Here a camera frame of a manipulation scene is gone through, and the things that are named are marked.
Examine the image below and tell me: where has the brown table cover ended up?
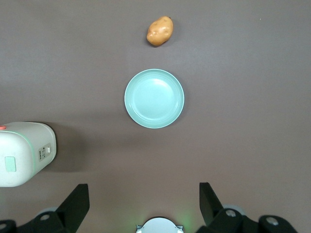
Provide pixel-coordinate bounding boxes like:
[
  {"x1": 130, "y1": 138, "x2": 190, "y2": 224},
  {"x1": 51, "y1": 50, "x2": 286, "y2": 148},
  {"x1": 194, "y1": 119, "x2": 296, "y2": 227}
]
[{"x1": 0, "y1": 0, "x2": 311, "y2": 233}]

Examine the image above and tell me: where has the mint green round plate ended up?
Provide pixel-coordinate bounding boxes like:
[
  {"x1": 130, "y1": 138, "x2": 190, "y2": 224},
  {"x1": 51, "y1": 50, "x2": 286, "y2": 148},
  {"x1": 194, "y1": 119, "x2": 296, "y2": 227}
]
[{"x1": 124, "y1": 68, "x2": 185, "y2": 129}]

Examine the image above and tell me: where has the brown potato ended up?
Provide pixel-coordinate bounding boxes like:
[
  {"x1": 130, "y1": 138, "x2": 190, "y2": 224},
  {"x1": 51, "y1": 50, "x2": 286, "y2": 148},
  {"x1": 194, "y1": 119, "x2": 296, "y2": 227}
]
[{"x1": 146, "y1": 16, "x2": 174, "y2": 46}]

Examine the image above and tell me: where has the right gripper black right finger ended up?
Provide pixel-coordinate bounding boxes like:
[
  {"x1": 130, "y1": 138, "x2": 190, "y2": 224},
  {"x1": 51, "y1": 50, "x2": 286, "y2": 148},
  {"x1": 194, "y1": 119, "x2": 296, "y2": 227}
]
[{"x1": 196, "y1": 182, "x2": 299, "y2": 233}]

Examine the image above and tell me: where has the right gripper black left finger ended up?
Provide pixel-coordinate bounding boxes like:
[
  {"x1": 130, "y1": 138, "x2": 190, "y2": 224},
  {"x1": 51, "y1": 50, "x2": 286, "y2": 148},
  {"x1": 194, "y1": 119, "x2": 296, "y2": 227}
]
[{"x1": 0, "y1": 183, "x2": 90, "y2": 233}]

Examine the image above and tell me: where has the cream rice cooker orange handle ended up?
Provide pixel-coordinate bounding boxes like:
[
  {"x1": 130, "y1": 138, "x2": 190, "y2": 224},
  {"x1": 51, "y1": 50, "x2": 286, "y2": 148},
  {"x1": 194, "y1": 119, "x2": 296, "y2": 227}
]
[{"x1": 0, "y1": 121, "x2": 57, "y2": 187}]

